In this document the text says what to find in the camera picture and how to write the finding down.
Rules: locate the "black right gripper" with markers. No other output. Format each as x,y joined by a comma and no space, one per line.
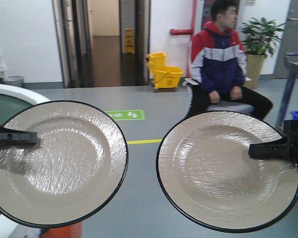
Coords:
278,148

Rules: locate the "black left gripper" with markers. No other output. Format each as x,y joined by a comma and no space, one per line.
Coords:
17,137

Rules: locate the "beige plate black rim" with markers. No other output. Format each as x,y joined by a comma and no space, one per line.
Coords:
76,167
204,170

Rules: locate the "white outer conveyor rim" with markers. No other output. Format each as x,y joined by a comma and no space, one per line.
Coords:
23,94

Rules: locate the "grey round stool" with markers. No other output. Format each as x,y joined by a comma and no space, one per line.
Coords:
231,106

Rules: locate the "seated person red jacket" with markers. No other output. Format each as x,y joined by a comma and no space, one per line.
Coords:
218,65

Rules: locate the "potted plant beige pot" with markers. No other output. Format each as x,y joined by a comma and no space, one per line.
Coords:
261,40

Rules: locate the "yellow mop bucket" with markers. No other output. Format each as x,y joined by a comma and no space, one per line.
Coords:
165,78

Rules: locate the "red fire pipe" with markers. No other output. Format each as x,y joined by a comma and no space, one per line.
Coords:
179,32

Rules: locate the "yellow wet floor sign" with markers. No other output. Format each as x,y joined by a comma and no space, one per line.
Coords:
129,44

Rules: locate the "wire mesh waste bin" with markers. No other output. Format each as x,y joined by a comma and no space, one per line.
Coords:
16,81

